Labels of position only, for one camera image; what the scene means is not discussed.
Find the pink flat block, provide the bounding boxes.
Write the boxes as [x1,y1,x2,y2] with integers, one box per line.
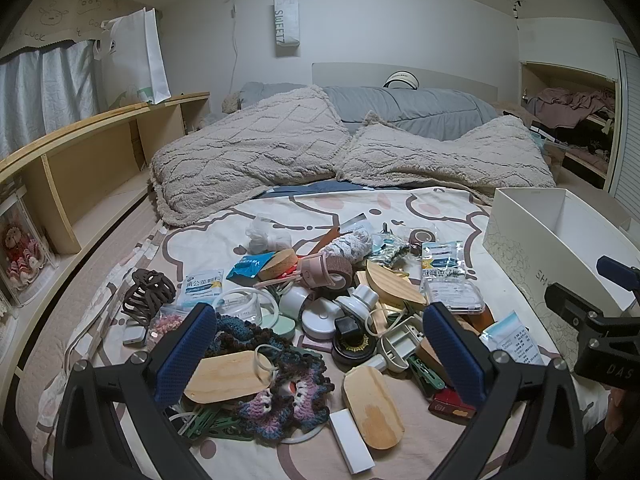
[302,337,334,357]

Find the green plastic hanger clips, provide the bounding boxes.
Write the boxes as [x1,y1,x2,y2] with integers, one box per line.
[172,404,257,444]

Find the white wipe packet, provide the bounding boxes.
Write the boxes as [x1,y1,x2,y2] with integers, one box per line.
[479,310,547,369]

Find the grey pillow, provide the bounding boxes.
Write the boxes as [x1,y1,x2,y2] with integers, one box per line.
[239,82,501,137]

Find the white spool bottle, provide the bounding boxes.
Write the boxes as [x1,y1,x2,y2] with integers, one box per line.
[334,284,382,320]

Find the white and black headphones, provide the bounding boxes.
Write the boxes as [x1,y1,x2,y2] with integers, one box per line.
[383,70,420,90]

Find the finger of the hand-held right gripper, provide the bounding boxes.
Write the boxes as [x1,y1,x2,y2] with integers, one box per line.
[596,255,640,287]
[544,282,622,335]

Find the black round jar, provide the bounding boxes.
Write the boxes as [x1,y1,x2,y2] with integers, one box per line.
[330,334,379,367]

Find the white hanging paper bag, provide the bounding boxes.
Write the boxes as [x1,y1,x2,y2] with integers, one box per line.
[272,0,302,58]

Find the closet shelf with clothes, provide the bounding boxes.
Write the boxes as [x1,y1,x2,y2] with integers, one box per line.
[520,61,618,182]

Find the grey curtain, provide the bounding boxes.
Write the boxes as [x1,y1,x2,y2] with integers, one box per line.
[0,40,102,161]

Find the red box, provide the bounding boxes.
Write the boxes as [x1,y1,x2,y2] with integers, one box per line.
[429,387,477,424]

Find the doll in clear box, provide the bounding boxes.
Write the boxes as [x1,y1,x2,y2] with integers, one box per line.
[0,192,57,307]

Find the wooden wall shelf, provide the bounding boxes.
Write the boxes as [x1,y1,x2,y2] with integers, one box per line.
[0,91,211,376]

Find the pink tape dispenser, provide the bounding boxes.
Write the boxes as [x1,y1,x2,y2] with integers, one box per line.
[298,254,334,289]

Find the white cardboard box container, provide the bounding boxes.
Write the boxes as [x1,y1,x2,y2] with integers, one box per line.
[482,187,640,312]

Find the green clothespin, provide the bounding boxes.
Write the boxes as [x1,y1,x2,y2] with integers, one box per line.
[406,354,447,397]

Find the white round case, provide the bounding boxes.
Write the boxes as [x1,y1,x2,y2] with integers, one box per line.
[301,297,347,345]

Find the multicolour crochet piece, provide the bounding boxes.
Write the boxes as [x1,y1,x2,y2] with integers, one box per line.
[202,312,337,444]

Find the white rectangular box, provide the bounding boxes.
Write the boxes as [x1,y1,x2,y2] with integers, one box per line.
[328,408,375,475]

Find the white lace roll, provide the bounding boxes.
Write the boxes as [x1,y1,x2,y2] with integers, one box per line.
[320,231,374,264]

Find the brown hair claw clip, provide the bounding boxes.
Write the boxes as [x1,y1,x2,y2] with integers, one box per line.
[121,268,177,328]

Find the half-round wooden board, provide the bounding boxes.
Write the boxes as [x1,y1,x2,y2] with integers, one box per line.
[365,258,429,307]

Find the blue snack packet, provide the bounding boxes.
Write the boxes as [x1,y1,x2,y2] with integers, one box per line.
[226,254,273,281]

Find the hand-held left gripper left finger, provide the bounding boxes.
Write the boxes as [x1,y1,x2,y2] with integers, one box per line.
[52,302,218,480]

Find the carved wooden block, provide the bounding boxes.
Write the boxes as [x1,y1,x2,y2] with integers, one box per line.
[415,309,497,362]

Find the cork disc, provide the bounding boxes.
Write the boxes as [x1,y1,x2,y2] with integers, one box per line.
[259,248,297,282]

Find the clear packet with blue label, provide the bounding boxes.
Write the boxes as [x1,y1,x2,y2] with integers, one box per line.
[425,279,487,317]

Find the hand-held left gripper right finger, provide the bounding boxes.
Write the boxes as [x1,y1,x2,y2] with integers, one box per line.
[422,302,588,480]

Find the white cup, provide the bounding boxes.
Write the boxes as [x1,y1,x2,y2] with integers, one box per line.
[278,287,312,319]

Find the white tote bag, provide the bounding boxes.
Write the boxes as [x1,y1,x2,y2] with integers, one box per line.
[101,7,172,106]

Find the white mesh bag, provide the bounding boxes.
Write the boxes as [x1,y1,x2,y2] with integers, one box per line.
[245,214,287,254]

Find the blue and yellow sachet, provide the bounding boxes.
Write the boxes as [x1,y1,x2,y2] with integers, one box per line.
[420,240,467,282]

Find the green foil packet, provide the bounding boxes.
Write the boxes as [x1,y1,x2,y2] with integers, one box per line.
[372,239,412,267]

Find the cartoon printed bed sheet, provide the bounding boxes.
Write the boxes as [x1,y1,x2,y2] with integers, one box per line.
[30,186,616,480]

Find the beige plastic holder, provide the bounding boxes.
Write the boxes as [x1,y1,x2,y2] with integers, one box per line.
[376,317,427,374]

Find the small brown tape roll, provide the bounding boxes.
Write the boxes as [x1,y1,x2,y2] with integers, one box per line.
[408,228,437,256]

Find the pink bead packet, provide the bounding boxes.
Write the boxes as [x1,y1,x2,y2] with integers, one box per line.
[144,305,194,352]

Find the white louvered door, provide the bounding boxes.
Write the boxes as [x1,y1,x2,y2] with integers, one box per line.
[604,37,640,213]

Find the black square-capped bottle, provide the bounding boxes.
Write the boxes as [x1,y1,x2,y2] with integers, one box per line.
[333,315,362,344]

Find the oval wooden board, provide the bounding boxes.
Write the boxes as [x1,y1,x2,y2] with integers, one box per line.
[342,364,406,450]
[183,349,274,406]

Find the green round compact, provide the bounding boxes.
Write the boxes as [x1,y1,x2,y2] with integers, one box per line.
[260,310,297,334]

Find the blue and white sachet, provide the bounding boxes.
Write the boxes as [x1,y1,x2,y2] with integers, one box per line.
[181,274,224,311]

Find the large brown tape roll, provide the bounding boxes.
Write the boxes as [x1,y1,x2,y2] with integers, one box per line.
[322,255,357,291]

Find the beige fuzzy blanket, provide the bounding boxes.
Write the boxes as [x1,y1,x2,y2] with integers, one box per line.
[149,85,557,227]

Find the beige valance with drawings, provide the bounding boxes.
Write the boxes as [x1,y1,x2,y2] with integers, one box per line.
[0,0,123,58]

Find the white headboard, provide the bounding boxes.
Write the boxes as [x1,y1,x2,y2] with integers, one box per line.
[312,62,501,107]

